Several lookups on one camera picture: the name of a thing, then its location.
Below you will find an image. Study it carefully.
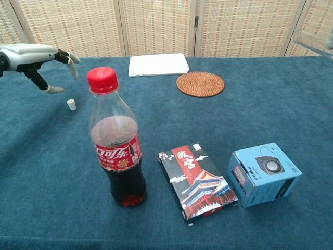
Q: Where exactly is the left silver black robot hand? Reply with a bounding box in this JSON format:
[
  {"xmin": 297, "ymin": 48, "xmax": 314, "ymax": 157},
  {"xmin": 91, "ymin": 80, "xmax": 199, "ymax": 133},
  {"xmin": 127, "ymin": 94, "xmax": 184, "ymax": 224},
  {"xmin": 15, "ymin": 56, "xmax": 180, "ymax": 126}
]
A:
[{"xmin": 0, "ymin": 43, "xmax": 81, "ymax": 94}]

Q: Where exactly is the small white cap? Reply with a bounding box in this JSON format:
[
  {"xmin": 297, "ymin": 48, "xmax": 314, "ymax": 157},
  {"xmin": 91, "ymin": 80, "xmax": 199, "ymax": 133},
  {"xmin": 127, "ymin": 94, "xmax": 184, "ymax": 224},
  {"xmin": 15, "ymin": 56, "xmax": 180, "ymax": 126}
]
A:
[{"xmin": 66, "ymin": 98, "xmax": 78, "ymax": 112}]

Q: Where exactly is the clear glass test tube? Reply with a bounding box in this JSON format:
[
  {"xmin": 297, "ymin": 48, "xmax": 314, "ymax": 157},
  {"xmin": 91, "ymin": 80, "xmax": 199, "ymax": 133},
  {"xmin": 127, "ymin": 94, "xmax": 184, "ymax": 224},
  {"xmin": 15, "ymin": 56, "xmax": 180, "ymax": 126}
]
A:
[{"xmin": 292, "ymin": 28, "xmax": 333, "ymax": 59}]

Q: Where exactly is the dark blue table cloth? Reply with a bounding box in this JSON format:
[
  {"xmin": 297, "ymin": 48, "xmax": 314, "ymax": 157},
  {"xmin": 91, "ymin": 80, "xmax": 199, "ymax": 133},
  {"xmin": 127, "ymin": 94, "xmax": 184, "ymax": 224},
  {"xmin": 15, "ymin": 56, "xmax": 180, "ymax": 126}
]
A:
[{"xmin": 0, "ymin": 56, "xmax": 333, "ymax": 250}]

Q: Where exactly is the white folded cloth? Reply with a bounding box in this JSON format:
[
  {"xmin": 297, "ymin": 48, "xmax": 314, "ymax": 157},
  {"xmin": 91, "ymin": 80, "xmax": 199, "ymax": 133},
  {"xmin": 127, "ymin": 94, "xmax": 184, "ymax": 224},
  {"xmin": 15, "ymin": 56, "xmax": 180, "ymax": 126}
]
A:
[{"xmin": 128, "ymin": 53, "xmax": 190, "ymax": 78}]

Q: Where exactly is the bamboo folding screen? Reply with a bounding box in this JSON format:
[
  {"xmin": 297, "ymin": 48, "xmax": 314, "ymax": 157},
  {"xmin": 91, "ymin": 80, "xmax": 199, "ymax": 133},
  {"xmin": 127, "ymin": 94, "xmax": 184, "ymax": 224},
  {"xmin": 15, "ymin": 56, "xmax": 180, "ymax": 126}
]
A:
[{"xmin": 0, "ymin": 0, "xmax": 333, "ymax": 62}]

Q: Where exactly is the cola bottle with red cap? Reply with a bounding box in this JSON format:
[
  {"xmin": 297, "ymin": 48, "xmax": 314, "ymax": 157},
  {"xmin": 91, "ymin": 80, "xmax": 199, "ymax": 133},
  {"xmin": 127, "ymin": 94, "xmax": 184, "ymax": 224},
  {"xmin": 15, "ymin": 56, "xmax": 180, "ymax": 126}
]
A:
[{"xmin": 87, "ymin": 66, "xmax": 147, "ymax": 208}]

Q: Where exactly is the round woven brown coaster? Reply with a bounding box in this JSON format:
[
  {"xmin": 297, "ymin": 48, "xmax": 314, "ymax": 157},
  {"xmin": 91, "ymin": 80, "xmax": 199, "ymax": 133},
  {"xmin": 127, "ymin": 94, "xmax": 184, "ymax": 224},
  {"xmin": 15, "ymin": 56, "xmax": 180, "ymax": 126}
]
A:
[{"xmin": 176, "ymin": 71, "xmax": 225, "ymax": 98}]

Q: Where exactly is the black red card box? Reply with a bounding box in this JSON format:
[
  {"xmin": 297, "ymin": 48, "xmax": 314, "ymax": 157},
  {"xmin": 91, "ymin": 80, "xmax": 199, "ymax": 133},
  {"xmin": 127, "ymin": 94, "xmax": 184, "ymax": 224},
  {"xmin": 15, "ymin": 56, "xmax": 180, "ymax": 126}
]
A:
[{"xmin": 157, "ymin": 141, "xmax": 239, "ymax": 227}]

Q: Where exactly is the light blue speaker box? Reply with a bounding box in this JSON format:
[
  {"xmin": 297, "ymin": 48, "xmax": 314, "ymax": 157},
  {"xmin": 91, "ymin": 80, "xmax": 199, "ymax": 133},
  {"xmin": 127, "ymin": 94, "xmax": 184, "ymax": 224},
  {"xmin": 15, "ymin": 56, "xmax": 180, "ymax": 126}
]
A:
[{"xmin": 226, "ymin": 142, "xmax": 303, "ymax": 208}]

